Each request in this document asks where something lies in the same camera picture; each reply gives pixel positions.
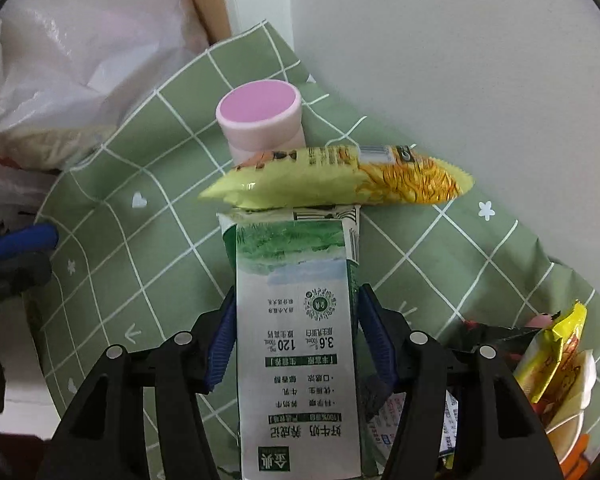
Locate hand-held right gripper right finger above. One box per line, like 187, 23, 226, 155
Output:
357, 284, 563, 480

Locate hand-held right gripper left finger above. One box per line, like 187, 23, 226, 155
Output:
35, 285, 241, 480

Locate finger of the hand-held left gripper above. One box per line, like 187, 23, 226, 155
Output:
0, 224, 59, 262
0, 252, 53, 306

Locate green and white milk carton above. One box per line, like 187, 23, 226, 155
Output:
216, 205, 381, 480

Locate translucent plastic bag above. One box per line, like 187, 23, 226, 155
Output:
0, 145, 66, 221

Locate white printed wrapper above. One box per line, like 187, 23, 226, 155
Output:
367, 389, 463, 468

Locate green checked tablecloth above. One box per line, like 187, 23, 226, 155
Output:
22, 20, 600, 480

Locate small yellow snack packet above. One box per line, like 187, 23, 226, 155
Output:
512, 300, 588, 405

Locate white plastic bag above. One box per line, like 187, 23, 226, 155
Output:
0, 0, 211, 176

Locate white noodle cup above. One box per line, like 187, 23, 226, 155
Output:
542, 349, 600, 463

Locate orange snack bag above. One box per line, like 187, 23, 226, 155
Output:
560, 432, 593, 467

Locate pink plastic cup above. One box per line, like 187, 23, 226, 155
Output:
216, 80, 306, 167

